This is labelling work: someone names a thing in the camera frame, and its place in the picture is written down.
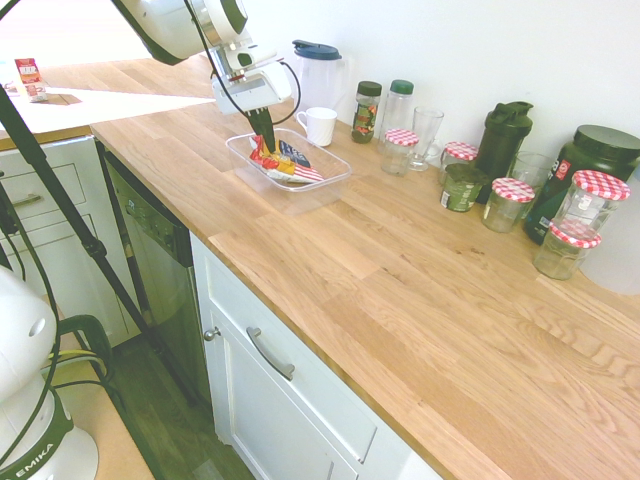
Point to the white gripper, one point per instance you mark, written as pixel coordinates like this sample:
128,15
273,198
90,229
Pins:
250,90

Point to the red yellow chip bag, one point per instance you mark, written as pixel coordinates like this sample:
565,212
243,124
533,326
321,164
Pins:
290,165

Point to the clear plastic food container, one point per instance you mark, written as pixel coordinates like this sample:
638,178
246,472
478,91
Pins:
327,176

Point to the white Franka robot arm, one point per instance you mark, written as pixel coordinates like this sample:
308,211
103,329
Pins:
170,30

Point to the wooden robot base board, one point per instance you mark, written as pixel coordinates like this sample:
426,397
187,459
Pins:
110,430

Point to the white ceramic mug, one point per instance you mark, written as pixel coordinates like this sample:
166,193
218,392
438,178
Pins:
320,127

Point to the clear pitcher with blue lid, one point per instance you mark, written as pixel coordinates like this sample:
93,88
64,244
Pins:
320,80

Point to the spice jar with dark lid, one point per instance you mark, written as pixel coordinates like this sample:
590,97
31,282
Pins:
366,117

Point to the clear bottle with green lid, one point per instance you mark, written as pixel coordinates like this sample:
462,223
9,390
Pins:
397,112

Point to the glass jar red gingham lid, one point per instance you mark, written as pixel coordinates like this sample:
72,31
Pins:
460,151
400,137
510,192
570,250

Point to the tall glass mug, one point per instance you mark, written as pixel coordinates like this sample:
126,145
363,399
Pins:
425,135

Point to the stainless steel dishwasher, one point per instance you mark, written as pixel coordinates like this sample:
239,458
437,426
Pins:
155,260

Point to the small green lidded cup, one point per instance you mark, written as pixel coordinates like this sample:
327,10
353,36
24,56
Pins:
460,192

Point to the round metal cabinet knob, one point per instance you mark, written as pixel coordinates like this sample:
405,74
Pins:
212,333

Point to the white drawer cabinet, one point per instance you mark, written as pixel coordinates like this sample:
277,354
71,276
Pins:
45,170

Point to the red white carton box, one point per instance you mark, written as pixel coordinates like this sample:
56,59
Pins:
30,80

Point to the dark green shaker bottle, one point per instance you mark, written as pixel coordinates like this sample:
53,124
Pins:
502,145

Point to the clear glass tumbler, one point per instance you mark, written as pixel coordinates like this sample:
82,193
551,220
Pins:
537,170

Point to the white counter base cabinet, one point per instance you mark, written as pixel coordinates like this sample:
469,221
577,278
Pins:
280,420

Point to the large dark protein tub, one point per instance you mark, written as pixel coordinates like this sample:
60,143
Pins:
600,150

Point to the large jar red gingham lid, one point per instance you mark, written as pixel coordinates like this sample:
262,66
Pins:
597,187

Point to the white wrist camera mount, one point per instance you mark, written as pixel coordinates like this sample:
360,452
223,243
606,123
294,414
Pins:
245,57

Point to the black camera tripod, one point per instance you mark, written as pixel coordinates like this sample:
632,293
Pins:
60,195

